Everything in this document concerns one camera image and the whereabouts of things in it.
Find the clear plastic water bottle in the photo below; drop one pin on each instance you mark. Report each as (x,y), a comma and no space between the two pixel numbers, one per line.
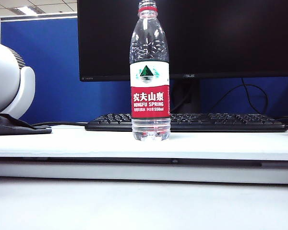
(150,76)

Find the black computer keyboard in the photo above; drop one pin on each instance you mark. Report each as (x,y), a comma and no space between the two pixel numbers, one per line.
(206,122)

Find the white raised desk board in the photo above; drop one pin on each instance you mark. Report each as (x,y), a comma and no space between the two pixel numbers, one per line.
(86,143)

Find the blue office partition panel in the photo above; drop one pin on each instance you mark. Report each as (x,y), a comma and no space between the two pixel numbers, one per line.
(57,72)

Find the black computer monitor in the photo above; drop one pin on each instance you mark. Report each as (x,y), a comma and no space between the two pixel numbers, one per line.
(230,36)

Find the dark grey cloth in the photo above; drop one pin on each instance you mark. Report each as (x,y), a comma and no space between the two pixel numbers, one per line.
(14,127)

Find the white desk fan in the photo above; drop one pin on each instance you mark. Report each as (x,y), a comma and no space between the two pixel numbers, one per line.
(4,76)

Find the ceiling light panel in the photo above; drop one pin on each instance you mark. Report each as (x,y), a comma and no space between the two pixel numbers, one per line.
(26,10)

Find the grey partition frame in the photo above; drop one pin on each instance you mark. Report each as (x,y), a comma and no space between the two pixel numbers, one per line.
(38,17)

